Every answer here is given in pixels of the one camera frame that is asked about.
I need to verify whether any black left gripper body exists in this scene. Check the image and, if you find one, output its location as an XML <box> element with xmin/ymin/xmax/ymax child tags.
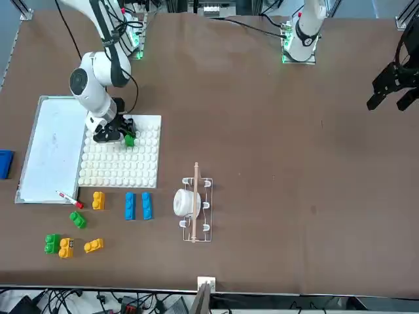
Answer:
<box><xmin>394</xmin><ymin>22</ymin><xmax>419</xmax><ymax>86</ymax></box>

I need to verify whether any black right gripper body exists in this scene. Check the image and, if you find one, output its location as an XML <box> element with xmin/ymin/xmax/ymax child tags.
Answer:
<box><xmin>106</xmin><ymin>114</ymin><xmax>127</xmax><ymax>133</ymax></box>

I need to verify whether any white studded baseplate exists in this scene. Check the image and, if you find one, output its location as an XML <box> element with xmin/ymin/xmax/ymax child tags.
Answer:
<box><xmin>78</xmin><ymin>114</ymin><xmax>164</xmax><ymax>189</ymax></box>

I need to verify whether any red capped marker pen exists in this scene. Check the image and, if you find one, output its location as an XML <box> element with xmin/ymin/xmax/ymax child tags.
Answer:
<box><xmin>54</xmin><ymin>189</ymin><xmax>84</xmax><ymax>209</ymax></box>

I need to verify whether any blue whiteboard eraser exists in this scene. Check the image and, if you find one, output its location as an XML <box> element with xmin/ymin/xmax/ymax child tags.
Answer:
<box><xmin>0</xmin><ymin>149</ymin><xmax>14</xmax><ymax>180</ymax></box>

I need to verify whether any yellow two-stud block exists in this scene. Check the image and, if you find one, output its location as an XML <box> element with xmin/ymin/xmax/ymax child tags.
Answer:
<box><xmin>58</xmin><ymin>237</ymin><xmax>75</xmax><ymax>259</ymax></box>
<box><xmin>92</xmin><ymin>191</ymin><xmax>106</xmax><ymax>211</ymax></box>
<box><xmin>83</xmin><ymin>238</ymin><xmax>105</xmax><ymax>254</ymax></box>

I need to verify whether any blue three-stud block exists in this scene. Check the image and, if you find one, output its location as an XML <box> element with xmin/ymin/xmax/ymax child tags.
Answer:
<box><xmin>124</xmin><ymin>192</ymin><xmax>137</xmax><ymax>221</ymax></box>
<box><xmin>141</xmin><ymin>192</ymin><xmax>155</xmax><ymax>220</ymax></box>

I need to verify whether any white cup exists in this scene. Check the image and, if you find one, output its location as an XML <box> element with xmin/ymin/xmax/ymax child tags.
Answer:
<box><xmin>173</xmin><ymin>188</ymin><xmax>201</xmax><ymax>217</ymax></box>

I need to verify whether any aluminium frame post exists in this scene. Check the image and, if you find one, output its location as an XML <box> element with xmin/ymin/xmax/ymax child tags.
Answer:
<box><xmin>395</xmin><ymin>0</ymin><xmax>419</xmax><ymax>31</ymax></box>
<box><xmin>11</xmin><ymin>0</ymin><xmax>33</xmax><ymax>21</ymax></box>

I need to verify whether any whiteboard with metal frame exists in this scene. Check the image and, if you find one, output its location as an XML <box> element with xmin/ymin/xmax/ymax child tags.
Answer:
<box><xmin>14</xmin><ymin>95</ymin><xmax>95</xmax><ymax>205</ymax></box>

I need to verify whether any white post bracket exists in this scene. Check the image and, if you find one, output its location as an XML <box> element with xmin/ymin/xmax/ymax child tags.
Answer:
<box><xmin>197</xmin><ymin>276</ymin><xmax>217</xmax><ymax>292</ymax></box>

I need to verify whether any grey aluminium camera post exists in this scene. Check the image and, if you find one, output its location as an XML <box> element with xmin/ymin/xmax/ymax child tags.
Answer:
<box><xmin>189</xmin><ymin>281</ymin><xmax>212</xmax><ymax>314</ymax></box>

